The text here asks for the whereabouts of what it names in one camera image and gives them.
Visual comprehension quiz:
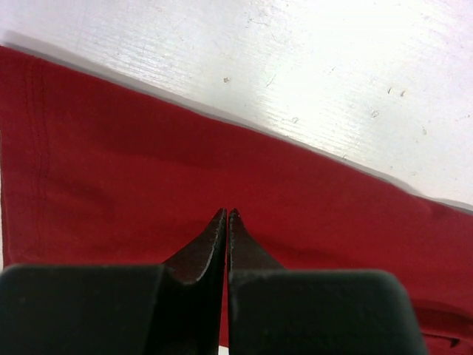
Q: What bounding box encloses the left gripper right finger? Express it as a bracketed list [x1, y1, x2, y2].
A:
[228, 210, 428, 354]

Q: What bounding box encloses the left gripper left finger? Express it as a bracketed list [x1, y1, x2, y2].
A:
[1, 210, 227, 354]

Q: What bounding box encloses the dark red t shirt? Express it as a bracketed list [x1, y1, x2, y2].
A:
[1, 48, 472, 354]

